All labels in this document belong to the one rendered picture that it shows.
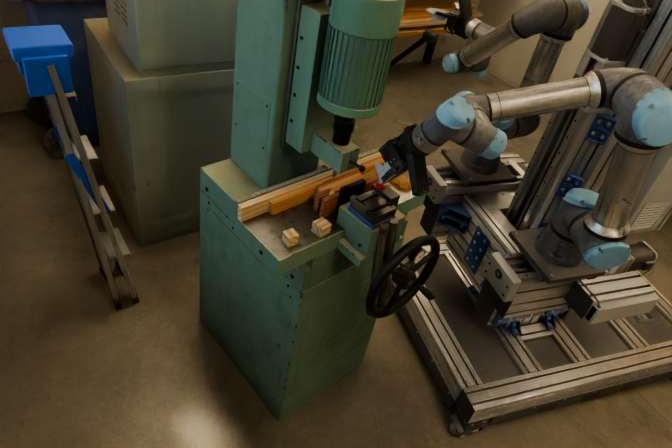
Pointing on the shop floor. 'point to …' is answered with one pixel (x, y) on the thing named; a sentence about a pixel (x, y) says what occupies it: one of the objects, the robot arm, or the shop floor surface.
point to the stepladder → (54, 42)
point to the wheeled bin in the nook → (58, 7)
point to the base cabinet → (279, 317)
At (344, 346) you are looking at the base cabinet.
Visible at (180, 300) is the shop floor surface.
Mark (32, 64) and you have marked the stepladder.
